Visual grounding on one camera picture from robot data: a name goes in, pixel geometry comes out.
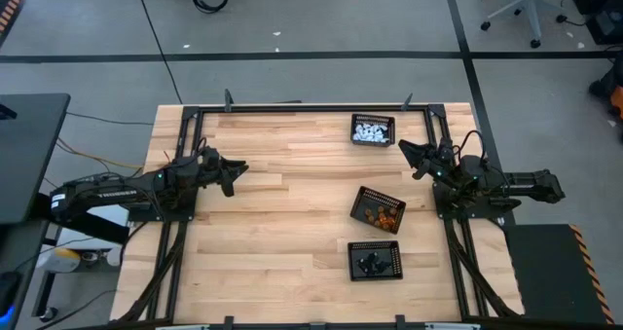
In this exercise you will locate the black platform with hazard stripes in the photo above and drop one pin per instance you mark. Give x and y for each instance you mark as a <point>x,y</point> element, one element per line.
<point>545,271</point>

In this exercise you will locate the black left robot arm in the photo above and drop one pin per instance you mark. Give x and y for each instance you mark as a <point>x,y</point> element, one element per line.
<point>97,196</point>

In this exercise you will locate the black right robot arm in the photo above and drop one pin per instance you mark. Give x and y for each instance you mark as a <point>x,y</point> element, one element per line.
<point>525,181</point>

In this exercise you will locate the grey office chair base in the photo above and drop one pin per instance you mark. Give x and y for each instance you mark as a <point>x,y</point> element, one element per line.
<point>528,1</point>

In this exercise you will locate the black desk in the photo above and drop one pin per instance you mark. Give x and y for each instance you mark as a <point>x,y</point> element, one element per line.
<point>29,150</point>

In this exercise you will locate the white flat board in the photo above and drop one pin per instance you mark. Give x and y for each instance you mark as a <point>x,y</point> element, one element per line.
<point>112,213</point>

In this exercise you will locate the black equipment case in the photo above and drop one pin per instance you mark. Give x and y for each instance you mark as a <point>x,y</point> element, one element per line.
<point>603,18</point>

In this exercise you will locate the black plastic bat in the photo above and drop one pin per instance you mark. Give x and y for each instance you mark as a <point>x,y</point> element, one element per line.
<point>372,267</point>
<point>372,258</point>
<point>362,267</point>
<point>382,267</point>

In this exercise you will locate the black plastic mesh basket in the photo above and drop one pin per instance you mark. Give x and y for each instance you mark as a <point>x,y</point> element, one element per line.
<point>362,199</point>
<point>357,271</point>
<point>357,118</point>

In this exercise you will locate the black metal table frame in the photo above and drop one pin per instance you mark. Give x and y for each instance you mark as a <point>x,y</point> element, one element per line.
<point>311,108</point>

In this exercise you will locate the orange and black machine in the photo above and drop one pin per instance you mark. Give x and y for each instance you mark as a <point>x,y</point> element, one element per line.
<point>614,94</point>

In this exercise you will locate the black metal post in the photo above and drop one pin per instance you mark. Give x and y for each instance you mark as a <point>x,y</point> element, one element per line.
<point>407,102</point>

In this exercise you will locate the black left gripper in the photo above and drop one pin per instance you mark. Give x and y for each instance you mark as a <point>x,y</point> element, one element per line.
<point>211,169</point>

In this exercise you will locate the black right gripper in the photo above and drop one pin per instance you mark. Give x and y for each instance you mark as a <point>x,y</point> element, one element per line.
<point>440,162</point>

